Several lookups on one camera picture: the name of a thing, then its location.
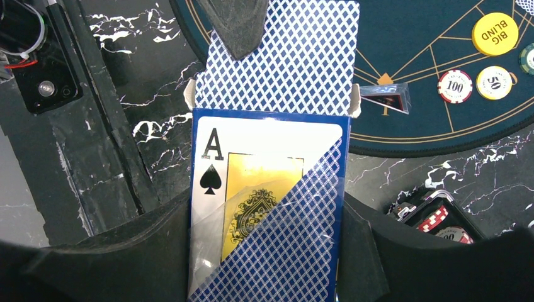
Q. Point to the red and white poker chip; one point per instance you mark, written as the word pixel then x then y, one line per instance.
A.
pixel 455 86

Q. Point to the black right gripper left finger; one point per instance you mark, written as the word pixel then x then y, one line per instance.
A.
pixel 145 259

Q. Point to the boxed deck of playing cards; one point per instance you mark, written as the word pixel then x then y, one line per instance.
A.
pixel 266 200

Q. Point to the round dark blue poker mat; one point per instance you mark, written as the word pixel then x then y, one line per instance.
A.
pixel 416 42

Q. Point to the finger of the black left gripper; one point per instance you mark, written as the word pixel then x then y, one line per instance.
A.
pixel 238 23

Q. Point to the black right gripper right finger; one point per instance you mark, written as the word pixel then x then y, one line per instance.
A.
pixel 381 259

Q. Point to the yellow big blind button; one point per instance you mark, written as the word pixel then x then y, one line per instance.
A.
pixel 495 34

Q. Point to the small red chip stack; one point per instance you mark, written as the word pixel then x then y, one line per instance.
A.
pixel 439 224

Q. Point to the card drawn from deck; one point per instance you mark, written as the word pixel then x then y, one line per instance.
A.
pixel 303 64

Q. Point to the clear card on mat edge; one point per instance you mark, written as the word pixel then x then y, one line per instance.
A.
pixel 391 96

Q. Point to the black poker chip case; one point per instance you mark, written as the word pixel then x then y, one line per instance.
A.
pixel 413 209

